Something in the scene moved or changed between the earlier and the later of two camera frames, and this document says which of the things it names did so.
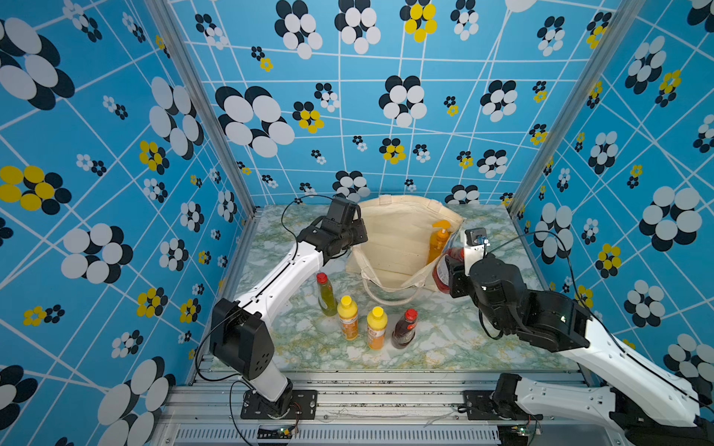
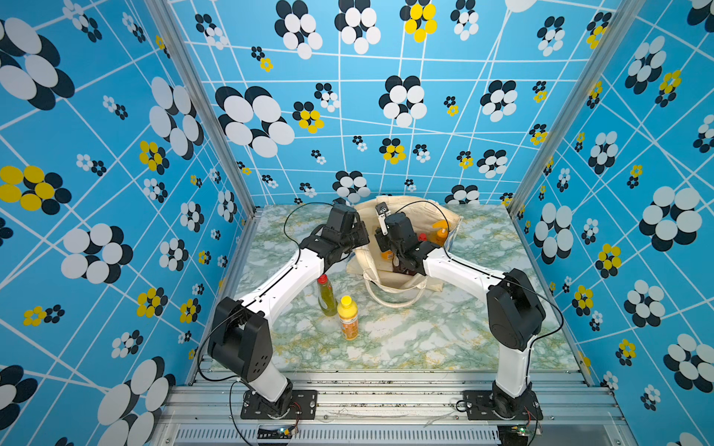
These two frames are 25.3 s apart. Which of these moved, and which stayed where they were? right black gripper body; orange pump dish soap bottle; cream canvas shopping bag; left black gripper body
Moved: right black gripper body
Stayed: left black gripper body; cream canvas shopping bag; orange pump dish soap bottle
